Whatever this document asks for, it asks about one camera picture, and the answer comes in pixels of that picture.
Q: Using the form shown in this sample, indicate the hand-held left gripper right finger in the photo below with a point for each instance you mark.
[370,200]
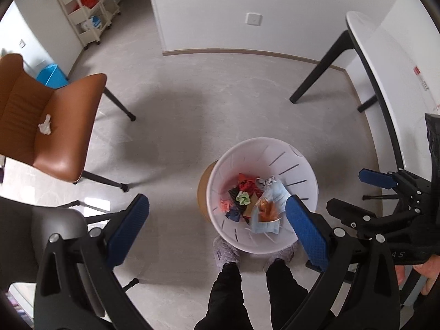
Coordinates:
[307,233]

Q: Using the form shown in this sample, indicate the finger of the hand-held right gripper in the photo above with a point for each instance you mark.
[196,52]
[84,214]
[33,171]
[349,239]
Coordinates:
[350,215]
[376,178]

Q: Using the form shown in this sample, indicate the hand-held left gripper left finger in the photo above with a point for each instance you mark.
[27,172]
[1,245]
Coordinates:
[129,232]

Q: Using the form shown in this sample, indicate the blue face mask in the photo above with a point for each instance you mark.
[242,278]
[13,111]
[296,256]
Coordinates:
[278,194]

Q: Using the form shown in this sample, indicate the white plastic waste bin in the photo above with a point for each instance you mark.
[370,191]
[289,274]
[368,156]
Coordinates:
[268,154]

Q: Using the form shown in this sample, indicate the person's right hand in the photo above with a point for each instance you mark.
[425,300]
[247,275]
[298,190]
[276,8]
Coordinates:
[431,271]

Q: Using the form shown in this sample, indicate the person's right grey shoe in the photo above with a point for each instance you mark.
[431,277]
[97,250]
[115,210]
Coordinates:
[283,256]

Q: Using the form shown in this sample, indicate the person's grey shoe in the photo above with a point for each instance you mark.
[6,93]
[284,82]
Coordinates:
[283,256]
[225,252]

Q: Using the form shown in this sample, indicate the orange snack wrapper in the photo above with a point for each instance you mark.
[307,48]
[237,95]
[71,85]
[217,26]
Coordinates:
[268,211]

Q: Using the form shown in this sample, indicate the person's right leg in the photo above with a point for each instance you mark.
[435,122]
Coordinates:
[285,292]

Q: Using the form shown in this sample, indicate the person's leg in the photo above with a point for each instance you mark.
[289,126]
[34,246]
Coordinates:
[285,292]
[227,299]

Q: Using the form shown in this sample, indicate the grey crumpled paper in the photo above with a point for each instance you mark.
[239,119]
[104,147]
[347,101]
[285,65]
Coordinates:
[266,181]

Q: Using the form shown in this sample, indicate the light grey chair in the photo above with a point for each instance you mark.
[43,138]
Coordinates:
[58,223]

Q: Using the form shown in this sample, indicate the green crumpled paper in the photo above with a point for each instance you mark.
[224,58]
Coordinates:
[243,198]

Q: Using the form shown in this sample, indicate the black table leg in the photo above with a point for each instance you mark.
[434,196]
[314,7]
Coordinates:
[367,103]
[323,67]

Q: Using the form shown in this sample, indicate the dark blue cloth scrap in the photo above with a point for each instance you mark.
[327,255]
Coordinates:
[234,215]

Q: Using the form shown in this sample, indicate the large red crumpled paper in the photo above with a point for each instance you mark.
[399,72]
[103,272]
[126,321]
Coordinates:
[245,182]

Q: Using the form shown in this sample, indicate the round wooden stool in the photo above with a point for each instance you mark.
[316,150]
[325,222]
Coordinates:
[203,196]

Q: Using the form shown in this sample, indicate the person's left grey shoe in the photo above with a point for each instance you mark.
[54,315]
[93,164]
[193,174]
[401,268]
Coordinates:
[225,252]

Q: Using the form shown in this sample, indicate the pink crumpled paper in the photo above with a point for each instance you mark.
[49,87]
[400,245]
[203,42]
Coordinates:
[226,204]

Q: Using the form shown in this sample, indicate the person's left leg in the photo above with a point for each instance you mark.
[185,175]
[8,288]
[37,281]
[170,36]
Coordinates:
[227,299]

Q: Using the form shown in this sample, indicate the red and white label sticker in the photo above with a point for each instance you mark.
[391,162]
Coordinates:
[420,77]

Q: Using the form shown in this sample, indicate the brown leather chair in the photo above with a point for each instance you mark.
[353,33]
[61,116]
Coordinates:
[65,127]

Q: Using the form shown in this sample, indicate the white crumpled tissue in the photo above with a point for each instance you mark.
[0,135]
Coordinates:
[45,125]

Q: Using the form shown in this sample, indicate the blue and white packet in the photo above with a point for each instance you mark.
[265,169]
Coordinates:
[96,22]

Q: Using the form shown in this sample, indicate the cream storage cart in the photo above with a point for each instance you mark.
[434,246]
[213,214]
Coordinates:
[86,3]

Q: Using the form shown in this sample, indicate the red plastic bag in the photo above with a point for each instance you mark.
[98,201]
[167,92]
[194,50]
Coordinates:
[88,1]

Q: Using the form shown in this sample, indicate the white wall socket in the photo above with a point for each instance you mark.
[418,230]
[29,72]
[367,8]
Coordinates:
[254,19]

